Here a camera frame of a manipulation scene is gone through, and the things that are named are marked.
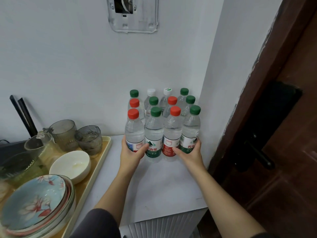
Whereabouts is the person's right hand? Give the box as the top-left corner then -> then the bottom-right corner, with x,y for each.
172,137 -> 206,172

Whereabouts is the red cap clear bottle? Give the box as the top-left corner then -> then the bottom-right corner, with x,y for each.
124,108 -> 145,153

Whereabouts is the clear glass pitcher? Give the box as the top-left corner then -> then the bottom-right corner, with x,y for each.
24,132 -> 63,169

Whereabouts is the grey ribbed glass cup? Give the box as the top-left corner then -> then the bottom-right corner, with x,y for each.
49,119 -> 79,152
75,125 -> 103,156

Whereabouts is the black router with antennas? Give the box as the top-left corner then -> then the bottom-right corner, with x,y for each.
0,95 -> 38,167

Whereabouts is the green cap clear bottle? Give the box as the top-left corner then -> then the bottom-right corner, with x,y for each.
179,105 -> 201,154

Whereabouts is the black door lock plate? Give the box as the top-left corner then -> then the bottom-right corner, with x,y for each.
234,80 -> 303,172

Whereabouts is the cluster of water bottles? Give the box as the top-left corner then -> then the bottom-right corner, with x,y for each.
128,88 -> 196,163

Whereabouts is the person's right forearm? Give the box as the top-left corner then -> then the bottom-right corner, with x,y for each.
183,166 -> 266,238

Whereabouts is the blue floral plate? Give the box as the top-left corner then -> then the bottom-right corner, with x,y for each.
0,175 -> 68,231

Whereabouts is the grey rim plate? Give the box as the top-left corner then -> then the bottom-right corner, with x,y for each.
22,182 -> 77,238

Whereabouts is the beige serving tray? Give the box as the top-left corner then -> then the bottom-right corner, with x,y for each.
0,136 -> 112,238

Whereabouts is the black door handle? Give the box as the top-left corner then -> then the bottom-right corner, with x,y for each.
244,140 -> 276,170

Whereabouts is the person's left hand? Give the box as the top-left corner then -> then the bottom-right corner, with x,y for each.
119,135 -> 150,172

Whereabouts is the white ribbed cabinet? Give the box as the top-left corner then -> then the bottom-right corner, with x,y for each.
119,208 -> 208,238

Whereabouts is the white plastic wall bracket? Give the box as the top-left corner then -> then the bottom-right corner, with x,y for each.
107,0 -> 159,34

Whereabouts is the white ceramic bowl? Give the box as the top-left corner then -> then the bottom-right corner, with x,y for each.
49,151 -> 91,185

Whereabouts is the person's left forearm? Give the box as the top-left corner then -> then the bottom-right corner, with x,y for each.
94,169 -> 139,222

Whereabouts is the dark grey sleeve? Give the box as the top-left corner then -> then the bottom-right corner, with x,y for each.
69,208 -> 122,238

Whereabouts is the brown wooden door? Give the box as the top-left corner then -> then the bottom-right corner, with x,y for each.
197,0 -> 317,238

